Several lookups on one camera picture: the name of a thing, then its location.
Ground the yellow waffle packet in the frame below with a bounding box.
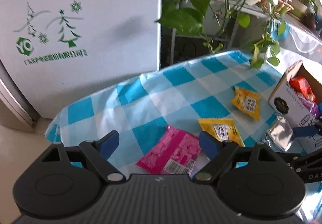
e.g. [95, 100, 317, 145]
[230, 86, 261, 121]
[198, 118, 245, 146]

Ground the pink snack packet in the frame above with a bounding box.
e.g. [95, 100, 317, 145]
[136, 125, 201, 175]

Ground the silver foil snack packet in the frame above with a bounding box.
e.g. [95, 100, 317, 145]
[261, 115, 294, 152]

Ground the purple snack bag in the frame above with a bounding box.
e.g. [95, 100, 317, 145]
[296, 92, 320, 119]

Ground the red snack bag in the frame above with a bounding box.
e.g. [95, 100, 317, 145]
[289, 76, 316, 102]

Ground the blue checkered tablecloth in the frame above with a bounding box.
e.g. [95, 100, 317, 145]
[45, 51, 282, 175]

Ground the cardboard box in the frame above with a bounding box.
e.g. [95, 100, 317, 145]
[268, 61, 321, 128]

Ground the white refrigerator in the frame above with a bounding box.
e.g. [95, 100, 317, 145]
[1, 0, 161, 119]

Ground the pothos plant white pot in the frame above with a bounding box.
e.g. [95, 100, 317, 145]
[156, 0, 287, 67]

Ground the white metal plant stand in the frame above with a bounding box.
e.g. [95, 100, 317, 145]
[185, 0, 268, 47]

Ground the wicker basket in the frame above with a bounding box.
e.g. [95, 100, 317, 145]
[271, 0, 294, 15]

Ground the green striped pot plant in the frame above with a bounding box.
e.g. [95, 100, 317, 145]
[289, 0, 318, 19]

